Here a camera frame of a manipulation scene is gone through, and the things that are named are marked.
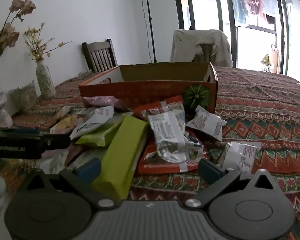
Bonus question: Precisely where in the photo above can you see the brown packet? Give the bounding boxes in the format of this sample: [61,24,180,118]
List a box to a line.
[65,145,84,167]

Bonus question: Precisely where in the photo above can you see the blue hanging jeans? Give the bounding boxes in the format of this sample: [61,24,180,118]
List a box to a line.
[233,0,248,27]

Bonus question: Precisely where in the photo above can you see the yellow flower branches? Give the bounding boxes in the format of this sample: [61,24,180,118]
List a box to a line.
[24,22,72,62]

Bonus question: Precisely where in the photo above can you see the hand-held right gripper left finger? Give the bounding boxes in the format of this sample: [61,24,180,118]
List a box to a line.
[25,158,115,210]

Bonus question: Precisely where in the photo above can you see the black light stand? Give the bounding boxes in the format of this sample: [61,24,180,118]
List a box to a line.
[142,0,158,63]

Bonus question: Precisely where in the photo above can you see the patterned red tablecloth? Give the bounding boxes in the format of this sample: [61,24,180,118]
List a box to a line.
[0,66,300,240]

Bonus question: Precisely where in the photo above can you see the beige packet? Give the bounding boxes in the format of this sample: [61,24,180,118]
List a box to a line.
[52,106,72,120]

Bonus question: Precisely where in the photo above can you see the orange cardboard box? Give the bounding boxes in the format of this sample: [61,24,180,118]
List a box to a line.
[79,62,219,115]

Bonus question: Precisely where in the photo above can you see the red snack bag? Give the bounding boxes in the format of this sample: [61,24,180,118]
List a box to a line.
[134,95,206,175]

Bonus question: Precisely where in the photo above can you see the lime green pouch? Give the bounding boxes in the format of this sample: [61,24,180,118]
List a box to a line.
[76,116,130,147]

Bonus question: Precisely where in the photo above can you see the floral ceramic vase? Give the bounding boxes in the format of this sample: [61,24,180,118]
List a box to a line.
[36,60,56,99]

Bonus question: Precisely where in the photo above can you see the tall orange brown object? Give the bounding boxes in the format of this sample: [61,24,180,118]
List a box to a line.
[270,45,279,73]

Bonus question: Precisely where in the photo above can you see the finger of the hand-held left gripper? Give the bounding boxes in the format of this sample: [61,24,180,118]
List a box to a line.
[41,134,71,153]
[0,128,47,138]

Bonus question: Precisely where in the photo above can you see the silver crinkled packet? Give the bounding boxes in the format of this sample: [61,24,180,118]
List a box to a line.
[147,105,205,164]

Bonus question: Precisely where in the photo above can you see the pale yellow packet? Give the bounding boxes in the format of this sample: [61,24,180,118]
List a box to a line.
[50,115,78,134]

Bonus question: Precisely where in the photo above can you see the lace patterned pouch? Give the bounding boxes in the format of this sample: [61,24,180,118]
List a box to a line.
[14,81,38,113]

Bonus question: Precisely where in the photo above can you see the large white printed packet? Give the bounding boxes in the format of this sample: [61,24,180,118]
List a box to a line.
[70,106,115,140]

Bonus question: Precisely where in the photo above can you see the small white printed packet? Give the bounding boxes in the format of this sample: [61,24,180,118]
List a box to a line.
[221,141,262,174]
[186,105,226,142]

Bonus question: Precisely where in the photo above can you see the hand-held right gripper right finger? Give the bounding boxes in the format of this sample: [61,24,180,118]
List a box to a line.
[183,159,278,209]

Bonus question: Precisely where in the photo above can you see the beige jacket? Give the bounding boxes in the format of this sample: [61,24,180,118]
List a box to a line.
[170,29,234,68]

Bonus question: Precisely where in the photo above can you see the lime green box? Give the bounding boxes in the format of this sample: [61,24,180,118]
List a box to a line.
[92,116,149,200]

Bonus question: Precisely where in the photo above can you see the clear plastic wrapper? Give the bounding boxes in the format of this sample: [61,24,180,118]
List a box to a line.
[36,150,70,174]

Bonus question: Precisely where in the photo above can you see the pink snack packet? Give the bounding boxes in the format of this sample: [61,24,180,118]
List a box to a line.
[84,96,120,108]

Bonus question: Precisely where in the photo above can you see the dark wooden chair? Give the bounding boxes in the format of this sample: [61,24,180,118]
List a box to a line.
[192,44,216,63]
[81,39,118,74]

